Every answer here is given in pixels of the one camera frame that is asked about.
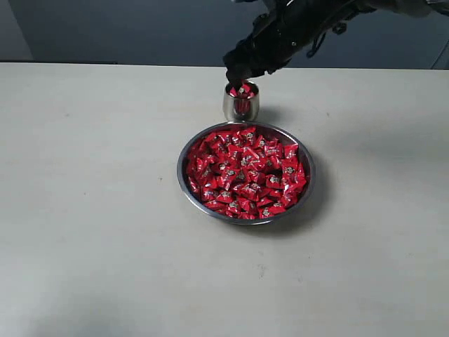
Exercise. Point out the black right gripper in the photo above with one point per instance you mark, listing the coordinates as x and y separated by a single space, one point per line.
277 35

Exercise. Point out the red object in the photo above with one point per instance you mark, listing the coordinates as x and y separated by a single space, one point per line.
246 91

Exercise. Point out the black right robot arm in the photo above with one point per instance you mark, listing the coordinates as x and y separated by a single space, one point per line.
414 9

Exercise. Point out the shiny steel cup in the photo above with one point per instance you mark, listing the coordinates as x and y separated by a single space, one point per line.
238 109

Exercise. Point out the round stainless steel bowl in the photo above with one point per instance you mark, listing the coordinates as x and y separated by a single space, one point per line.
186 182

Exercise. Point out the pile of red candies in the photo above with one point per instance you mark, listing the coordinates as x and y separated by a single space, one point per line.
245 175

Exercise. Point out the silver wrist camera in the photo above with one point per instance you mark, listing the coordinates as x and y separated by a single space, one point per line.
243 1

